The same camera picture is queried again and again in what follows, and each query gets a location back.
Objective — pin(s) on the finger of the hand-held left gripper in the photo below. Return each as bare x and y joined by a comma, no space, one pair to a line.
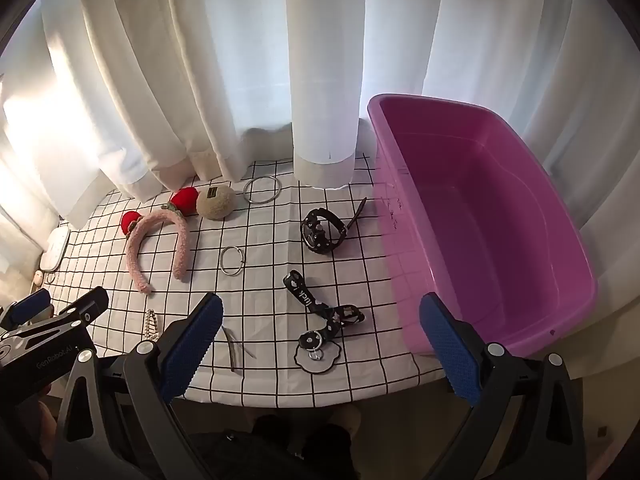
85,305
30,305

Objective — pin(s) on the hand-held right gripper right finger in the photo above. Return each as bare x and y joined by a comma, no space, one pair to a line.
450,347

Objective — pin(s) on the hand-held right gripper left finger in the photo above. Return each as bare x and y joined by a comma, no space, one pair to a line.
192,347

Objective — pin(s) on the purple plastic basin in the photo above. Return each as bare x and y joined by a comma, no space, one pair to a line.
475,220

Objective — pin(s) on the large silver bangle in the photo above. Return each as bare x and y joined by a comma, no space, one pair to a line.
244,190

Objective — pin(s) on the small beige round object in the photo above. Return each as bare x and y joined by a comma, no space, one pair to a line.
38,278

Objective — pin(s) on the pearl hair clip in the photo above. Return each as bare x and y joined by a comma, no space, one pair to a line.
151,325

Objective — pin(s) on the white rounded device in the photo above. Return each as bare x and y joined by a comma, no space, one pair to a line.
54,250

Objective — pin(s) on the small silver bangle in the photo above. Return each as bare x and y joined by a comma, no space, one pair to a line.
221,260

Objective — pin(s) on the pink fuzzy strawberry headband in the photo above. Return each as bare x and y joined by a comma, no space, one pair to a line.
181,240

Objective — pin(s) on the black wristwatch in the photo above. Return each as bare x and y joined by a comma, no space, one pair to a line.
316,237

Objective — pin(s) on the white curtain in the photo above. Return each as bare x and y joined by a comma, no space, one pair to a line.
320,60

